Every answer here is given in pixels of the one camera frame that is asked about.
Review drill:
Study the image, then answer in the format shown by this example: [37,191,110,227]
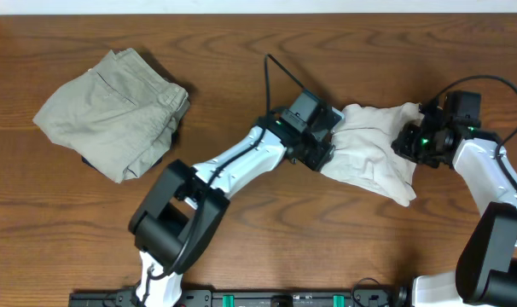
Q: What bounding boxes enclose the white t-shirt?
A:
[321,102,423,206]

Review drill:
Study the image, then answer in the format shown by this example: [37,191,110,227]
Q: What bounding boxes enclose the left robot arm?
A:
[128,90,345,306]

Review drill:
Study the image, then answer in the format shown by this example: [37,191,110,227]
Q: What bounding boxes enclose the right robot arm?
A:
[392,90,517,306]

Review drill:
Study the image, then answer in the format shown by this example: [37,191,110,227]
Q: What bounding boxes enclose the folded khaki shorts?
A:
[33,49,190,183]

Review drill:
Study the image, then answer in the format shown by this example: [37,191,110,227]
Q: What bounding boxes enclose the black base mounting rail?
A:
[68,289,396,307]

